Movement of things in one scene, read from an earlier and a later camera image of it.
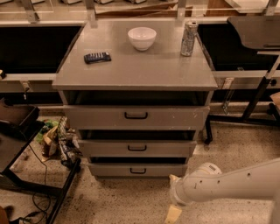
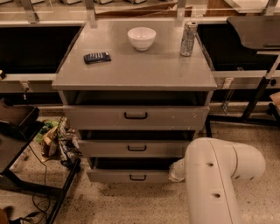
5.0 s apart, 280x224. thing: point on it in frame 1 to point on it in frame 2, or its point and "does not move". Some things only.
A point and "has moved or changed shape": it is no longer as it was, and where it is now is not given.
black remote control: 97,57 does not move
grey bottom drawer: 173,170 has moved or changed shape
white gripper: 175,191 to 177,172
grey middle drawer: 138,148 does not move
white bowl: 142,38 does not move
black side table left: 19,126 does not move
